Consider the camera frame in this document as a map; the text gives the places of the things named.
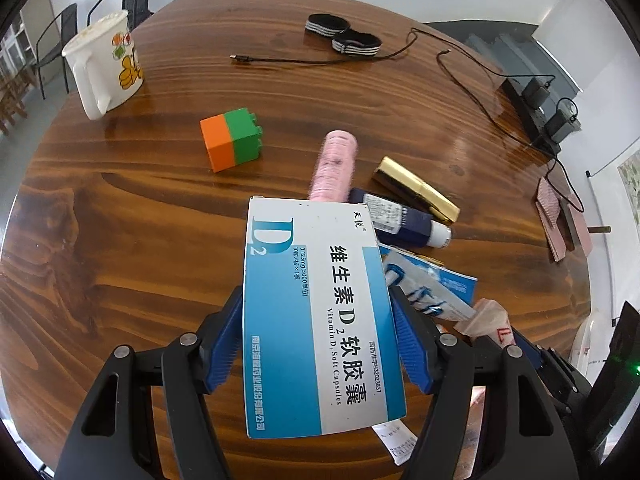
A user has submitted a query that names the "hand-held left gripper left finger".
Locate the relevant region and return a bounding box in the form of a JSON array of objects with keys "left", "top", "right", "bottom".
[{"left": 54, "top": 285, "right": 246, "bottom": 480}]

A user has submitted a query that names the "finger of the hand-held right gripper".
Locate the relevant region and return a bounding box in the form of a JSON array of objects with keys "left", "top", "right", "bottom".
[{"left": 510, "top": 332, "right": 576, "bottom": 406}]

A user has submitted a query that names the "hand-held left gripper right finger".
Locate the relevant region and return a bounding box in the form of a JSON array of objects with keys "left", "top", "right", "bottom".
[{"left": 387, "top": 285, "right": 581, "bottom": 480}]

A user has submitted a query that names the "blue snack wrapper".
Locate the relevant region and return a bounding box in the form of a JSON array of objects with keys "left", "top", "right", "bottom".
[{"left": 377, "top": 244, "right": 478, "bottom": 322}]

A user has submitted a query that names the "blue and white medicine box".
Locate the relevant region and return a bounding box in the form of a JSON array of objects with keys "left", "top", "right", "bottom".
[{"left": 243, "top": 196, "right": 408, "bottom": 440}]

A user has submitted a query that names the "dark blue tube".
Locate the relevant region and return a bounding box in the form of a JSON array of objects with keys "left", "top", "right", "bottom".
[{"left": 348, "top": 188, "right": 452, "bottom": 250}]

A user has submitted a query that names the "wooden desktop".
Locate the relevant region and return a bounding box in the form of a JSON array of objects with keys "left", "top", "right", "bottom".
[{"left": 0, "top": 0, "right": 601, "bottom": 480}]

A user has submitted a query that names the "crumpled pale wrapper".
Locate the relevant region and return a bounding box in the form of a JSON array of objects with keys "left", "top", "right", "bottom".
[{"left": 454, "top": 298, "right": 516, "bottom": 346}]

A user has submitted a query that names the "gold lipstick box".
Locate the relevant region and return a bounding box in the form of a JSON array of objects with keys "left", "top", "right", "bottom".
[{"left": 372, "top": 156, "right": 460, "bottom": 225}]

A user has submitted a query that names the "pink hair roller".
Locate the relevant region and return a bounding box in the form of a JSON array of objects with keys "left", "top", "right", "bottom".
[{"left": 308, "top": 130, "right": 358, "bottom": 204}]

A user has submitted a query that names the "orange and green toy block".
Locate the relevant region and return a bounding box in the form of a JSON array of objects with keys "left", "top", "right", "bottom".
[{"left": 200, "top": 108, "right": 264, "bottom": 174}]

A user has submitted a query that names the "black charger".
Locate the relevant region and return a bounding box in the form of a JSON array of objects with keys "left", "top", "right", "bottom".
[
  {"left": 545, "top": 100, "right": 581, "bottom": 141},
  {"left": 522, "top": 77, "right": 553, "bottom": 108}
]

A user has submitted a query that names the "black power strip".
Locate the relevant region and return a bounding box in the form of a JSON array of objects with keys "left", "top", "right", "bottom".
[{"left": 502, "top": 77, "right": 563, "bottom": 156}]

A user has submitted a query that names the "white cartoon mug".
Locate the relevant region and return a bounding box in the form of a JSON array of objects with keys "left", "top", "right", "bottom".
[{"left": 61, "top": 10, "right": 146, "bottom": 121}]

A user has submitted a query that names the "black striped elastic band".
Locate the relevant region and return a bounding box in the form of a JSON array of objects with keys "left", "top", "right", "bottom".
[
  {"left": 305, "top": 13, "right": 349, "bottom": 38},
  {"left": 331, "top": 31, "right": 383, "bottom": 58}
]

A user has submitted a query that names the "wooden stool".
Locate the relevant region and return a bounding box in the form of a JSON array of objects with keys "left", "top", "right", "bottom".
[{"left": 0, "top": 75, "right": 28, "bottom": 136}]

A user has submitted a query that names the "black charger cable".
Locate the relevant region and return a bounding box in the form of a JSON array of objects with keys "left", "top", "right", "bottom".
[{"left": 542, "top": 152, "right": 586, "bottom": 213}]

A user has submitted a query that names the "wall picture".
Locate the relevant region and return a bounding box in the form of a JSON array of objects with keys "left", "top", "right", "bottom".
[{"left": 617, "top": 145, "right": 640, "bottom": 211}]

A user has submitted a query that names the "black usb cable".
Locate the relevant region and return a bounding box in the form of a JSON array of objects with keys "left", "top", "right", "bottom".
[
  {"left": 230, "top": 27, "right": 556, "bottom": 86},
  {"left": 437, "top": 49, "right": 556, "bottom": 153}
]

